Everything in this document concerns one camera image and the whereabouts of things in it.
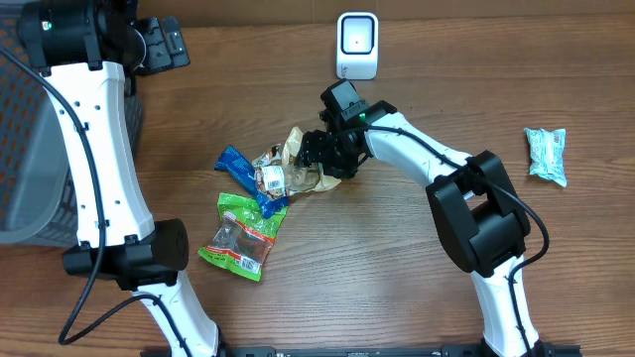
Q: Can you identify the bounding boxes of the beige foil snack pouch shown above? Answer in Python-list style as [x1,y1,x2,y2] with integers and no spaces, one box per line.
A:
[252,127,341,199]

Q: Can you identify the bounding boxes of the blue snack bar wrapper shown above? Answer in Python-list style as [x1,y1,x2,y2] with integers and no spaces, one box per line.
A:
[214,145,289,218]

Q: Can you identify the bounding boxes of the mint green snack packet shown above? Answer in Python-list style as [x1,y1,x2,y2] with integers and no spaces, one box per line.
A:
[524,128,568,187]

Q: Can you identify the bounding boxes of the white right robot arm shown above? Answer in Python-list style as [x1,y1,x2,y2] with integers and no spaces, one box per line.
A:
[296,100,544,356]

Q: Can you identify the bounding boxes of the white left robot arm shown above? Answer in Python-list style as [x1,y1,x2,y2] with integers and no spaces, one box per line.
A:
[17,1,222,356]

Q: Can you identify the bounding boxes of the white barcode scanner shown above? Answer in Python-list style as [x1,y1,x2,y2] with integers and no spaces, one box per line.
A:
[335,12,379,80]

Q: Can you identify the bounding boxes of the grey plastic mesh basket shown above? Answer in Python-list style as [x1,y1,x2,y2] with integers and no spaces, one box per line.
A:
[1,4,143,247]

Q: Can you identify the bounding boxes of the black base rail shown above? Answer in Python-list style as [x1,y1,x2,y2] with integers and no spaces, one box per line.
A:
[140,343,582,357]

